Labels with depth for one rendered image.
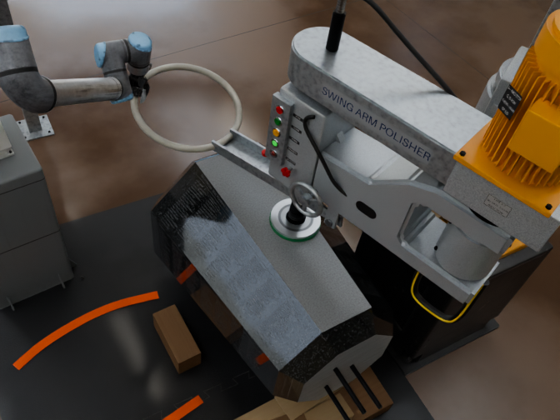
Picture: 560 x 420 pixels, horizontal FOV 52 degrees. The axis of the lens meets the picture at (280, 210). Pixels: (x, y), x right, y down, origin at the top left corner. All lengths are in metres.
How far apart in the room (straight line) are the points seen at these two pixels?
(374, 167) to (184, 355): 1.40
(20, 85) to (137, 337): 1.57
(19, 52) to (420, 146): 1.18
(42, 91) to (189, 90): 2.49
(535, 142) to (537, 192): 0.20
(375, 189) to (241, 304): 0.81
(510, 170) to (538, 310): 2.15
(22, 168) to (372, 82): 1.54
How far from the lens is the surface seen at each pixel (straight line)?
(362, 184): 1.90
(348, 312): 2.26
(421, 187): 1.77
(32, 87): 1.88
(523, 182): 1.60
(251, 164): 2.34
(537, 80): 1.44
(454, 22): 5.66
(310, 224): 2.42
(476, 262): 1.86
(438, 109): 1.75
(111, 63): 2.36
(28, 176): 2.63
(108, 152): 3.86
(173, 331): 2.91
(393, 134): 1.70
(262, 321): 2.32
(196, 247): 2.55
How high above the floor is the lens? 2.71
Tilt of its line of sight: 50 degrees down
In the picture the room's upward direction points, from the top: 10 degrees clockwise
